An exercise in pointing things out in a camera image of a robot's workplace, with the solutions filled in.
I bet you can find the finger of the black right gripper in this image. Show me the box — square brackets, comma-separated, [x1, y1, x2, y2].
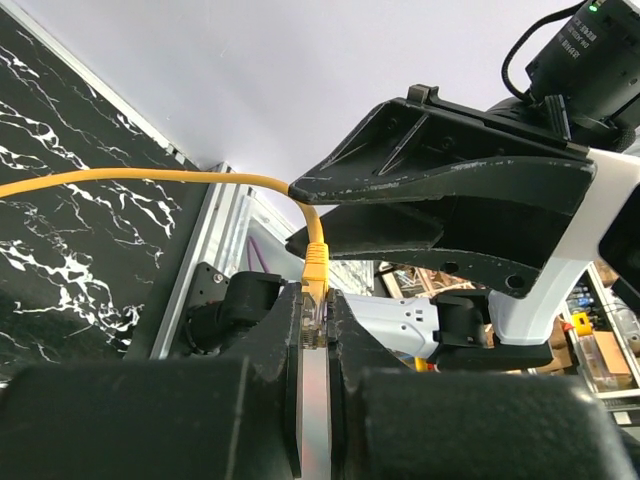
[289, 85, 596, 215]
[284, 197, 544, 300]

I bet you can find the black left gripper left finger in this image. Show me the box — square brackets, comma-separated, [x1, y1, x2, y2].
[1, 283, 302, 479]

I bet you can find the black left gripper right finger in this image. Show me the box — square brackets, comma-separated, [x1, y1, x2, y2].
[327, 290, 635, 479]

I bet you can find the yellow ethernet cable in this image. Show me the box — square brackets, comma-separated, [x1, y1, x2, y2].
[0, 167, 331, 350]

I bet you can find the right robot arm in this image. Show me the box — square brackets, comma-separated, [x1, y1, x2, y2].
[289, 1, 639, 375]

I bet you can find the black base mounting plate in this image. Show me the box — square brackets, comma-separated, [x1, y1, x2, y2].
[185, 262, 229, 328]

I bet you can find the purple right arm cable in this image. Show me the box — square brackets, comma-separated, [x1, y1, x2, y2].
[247, 234, 274, 275]

